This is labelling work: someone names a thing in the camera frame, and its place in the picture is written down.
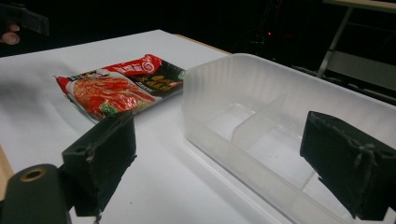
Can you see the translucent plastic storage box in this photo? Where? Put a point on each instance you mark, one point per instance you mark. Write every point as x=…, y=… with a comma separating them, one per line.
x=280, y=130

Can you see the red instant noodle packet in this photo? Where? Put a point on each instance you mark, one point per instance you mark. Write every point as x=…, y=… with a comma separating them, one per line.
x=115, y=90

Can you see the metal stand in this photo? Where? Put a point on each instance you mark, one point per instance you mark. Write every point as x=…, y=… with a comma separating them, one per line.
x=358, y=46

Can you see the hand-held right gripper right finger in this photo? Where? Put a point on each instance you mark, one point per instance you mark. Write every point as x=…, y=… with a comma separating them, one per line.
x=348, y=161

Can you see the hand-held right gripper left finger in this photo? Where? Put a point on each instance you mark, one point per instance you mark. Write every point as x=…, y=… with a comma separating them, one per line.
x=99, y=158

